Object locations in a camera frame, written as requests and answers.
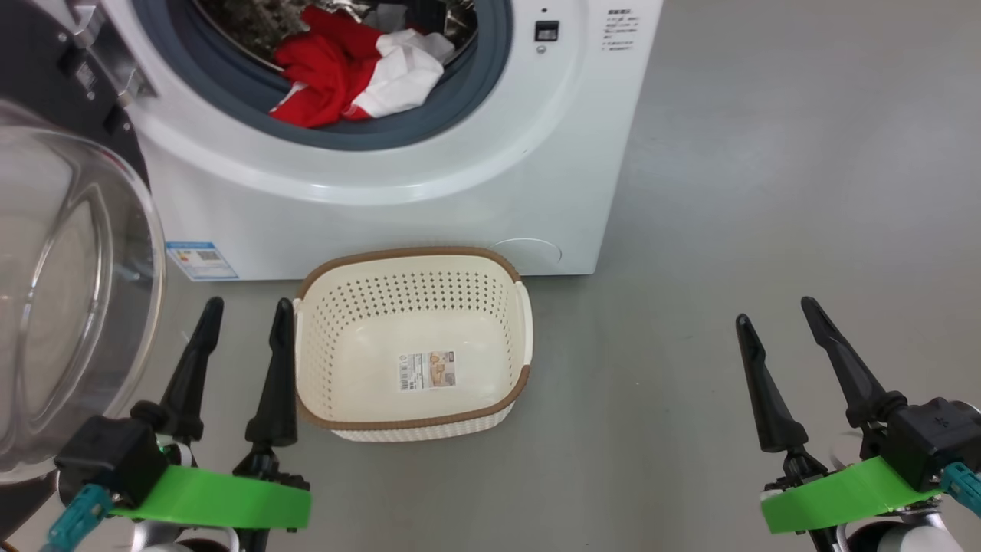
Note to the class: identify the printed product label sticker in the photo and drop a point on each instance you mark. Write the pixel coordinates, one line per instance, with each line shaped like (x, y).
(427, 371)

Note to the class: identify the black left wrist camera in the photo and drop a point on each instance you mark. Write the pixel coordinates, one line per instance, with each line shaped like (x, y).
(107, 460)

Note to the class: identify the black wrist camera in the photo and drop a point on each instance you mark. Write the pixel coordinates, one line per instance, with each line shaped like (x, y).
(935, 437)
(107, 460)

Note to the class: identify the round drain filter cover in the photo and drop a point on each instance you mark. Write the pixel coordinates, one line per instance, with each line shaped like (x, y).
(529, 254)

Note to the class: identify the mostly red garment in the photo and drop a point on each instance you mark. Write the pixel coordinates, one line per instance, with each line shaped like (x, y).
(322, 77)

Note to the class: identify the blue energy label sticker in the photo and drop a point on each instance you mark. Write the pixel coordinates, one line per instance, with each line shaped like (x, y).
(201, 261)

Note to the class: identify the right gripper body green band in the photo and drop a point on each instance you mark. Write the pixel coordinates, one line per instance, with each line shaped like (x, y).
(835, 494)

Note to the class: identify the cream perforated laundry basket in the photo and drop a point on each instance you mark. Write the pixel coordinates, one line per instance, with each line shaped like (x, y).
(414, 330)

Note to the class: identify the white front-load washing machine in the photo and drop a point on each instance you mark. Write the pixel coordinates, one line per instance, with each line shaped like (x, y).
(460, 192)

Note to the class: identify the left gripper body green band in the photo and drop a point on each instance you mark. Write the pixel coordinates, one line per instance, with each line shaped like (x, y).
(214, 498)

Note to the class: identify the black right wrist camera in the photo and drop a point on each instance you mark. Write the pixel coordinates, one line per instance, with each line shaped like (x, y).
(935, 437)

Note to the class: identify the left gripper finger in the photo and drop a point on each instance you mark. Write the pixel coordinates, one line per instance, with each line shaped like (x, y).
(277, 383)
(188, 383)

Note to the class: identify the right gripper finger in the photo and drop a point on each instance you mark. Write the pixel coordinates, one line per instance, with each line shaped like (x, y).
(770, 399)
(851, 376)

